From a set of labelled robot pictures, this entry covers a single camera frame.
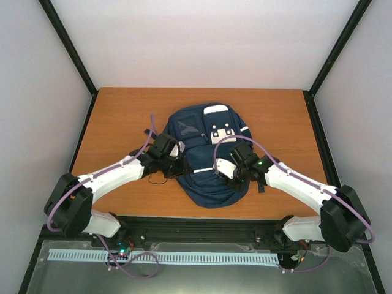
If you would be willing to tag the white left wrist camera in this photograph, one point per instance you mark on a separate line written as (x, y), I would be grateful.
(177, 149)

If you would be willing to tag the black frame post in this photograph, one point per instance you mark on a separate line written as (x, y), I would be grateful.
(68, 45)
(345, 35)

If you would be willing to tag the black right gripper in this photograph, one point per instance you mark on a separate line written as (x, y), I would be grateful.
(239, 187)

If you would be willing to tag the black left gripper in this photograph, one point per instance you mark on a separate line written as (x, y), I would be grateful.
(183, 169)

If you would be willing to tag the black aluminium frame rail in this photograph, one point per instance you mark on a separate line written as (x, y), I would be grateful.
(269, 235)

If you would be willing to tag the light blue slotted cable duct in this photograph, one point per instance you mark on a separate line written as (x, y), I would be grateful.
(164, 258)

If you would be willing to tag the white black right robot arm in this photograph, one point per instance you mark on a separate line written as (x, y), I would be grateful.
(324, 199)

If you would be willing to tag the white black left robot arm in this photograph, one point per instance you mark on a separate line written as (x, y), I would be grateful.
(69, 208)

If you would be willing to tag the black left frame post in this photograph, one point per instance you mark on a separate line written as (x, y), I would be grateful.
(68, 45)

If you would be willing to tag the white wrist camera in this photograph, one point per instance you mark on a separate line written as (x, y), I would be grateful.
(225, 167)
(177, 149)

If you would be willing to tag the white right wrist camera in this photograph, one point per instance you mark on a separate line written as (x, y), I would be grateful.
(225, 167)

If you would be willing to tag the navy blue student backpack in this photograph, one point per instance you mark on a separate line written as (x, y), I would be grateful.
(209, 131)

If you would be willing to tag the black right frame post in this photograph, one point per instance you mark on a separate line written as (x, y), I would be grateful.
(345, 35)

